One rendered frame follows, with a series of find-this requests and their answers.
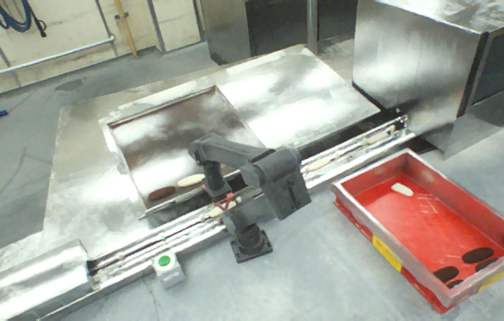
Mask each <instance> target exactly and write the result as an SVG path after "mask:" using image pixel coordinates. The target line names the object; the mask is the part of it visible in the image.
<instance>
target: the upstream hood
mask: <svg viewBox="0 0 504 321"><path fill-rule="evenodd" d="M86 252H87V251H86V249H85V248H84V246H83V245H82V243H81V241H80V240H79V239H74V240H72V241H71V242H68V243H66V244H64V245H61V246H59V247H57V248H53V249H52V250H50V251H46V252H44V253H42V254H40V255H38V256H35V257H33V258H31V259H29V261H28V260H27V262H23V263H21V264H19V265H16V266H14V267H11V268H9V269H7V270H4V271H2V272H1V273H0V321H35V320H37V319H39V318H41V317H43V316H47V314H49V313H51V312H53V311H55V310H57V309H59V308H61V307H63V306H65V305H67V304H69V303H71V302H73V301H75V300H77V299H79V298H83V297H84V296H87V295H89V294H91V293H93V292H95V290H94V287H93V281H92V276H91V275H90V273H89V271H88V267H87V263H86V259H87V256H86ZM85 258H86V259H85Z"/></svg>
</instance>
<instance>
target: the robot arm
mask: <svg viewBox="0 0 504 321"><path fill-rule="evenodd" d="M189 154H190V157H191V158H192V159H193V160H194V161H195V162H196V163H197V165H198V166H202V168H203V171H204V173H205V178H203V179H202V182H203V183H204V184H203V187H204V189H205V190H206V191H207V192H208V194H209V195H210V198H211V199H212V202H213V204H214V205H215V206H217V207H218V208H219V209H220V210H223V211H224V212H223V213H222V214H221V215H222V219H223V222H224V225H225V227H226V228H227V229H228V230H229V232H230V233H231V234H232V235H234V236H235V235H237V236H236V237H235V239H232V240H231V241H230V242H229V243H230V246H231V249H232V251H233V254H234V256H235V261H236V263H238V264H241V263H243V262H248V261H250V259H253V258H255V257H258V256H262V255H265V254H268V253H270V252H272V251H273V246H272V245H271V243H270V241H269V236H268V235H267V233H266V231H265V230H264V229H260V227H258V226H257V225H256V223H258V222H261V221H265V220H268V219H271V218H274V217H277V218H278V220H280V221H283V220H285V219H286V218H287V217H288V216H289V215H291V214H292V213H293V212H295V211H296V210H300V209H301V208H303V207H304V206H306V205H308V204H310V203H311V202H312V201H311V199H310V195H309V191H308V189H307V186H306V183H305V181H304V178H303V173H302V170H301V168H300V165H302V164H303V159H302V156H301V154H300V153H299V151H298V150H296V149H294V148H291V147H287V146H283V145H281V146H280V147H277V148H275V149H272V148H258V147H253V146H250V145H246V144H239V143H236V142H232V141H229V140H225V139H223V138H222V136H219V135H217V134H216V133H215V132H211V133H209V134H207V135H206V136H203V138H199V139H197V140H196V141H194V142H192V143H191V144H190V149H189ZM220 163H221V164H225V165H226V166H230V167H233V168H234V169H237V170H239V171H241V174H242V176H243V179H244V181H245V183H246V184H247V185H250V186H252V187H254V188H255V189H258V188H261V189H262V190H263V192H264V195H263V196H262V197H260V198H257V199H253V198H249V199H246V200H243V201H242V202H241V203H239V204H237V205H236V206H233V207H231V208H230V209H228V207H229V203H230V202H231V200H232V199H233V197H234V195H233V193H232V189H231V187H230V186H229V185H228V183H227V182H226V180H225V179H224V173H223V169H221V166H220ZM226 193H227V194H226ZM225 200H227V202H226V205H225V207H223V206H221V205H220V204H219V203H220V202H223V201H225Z"/></svg>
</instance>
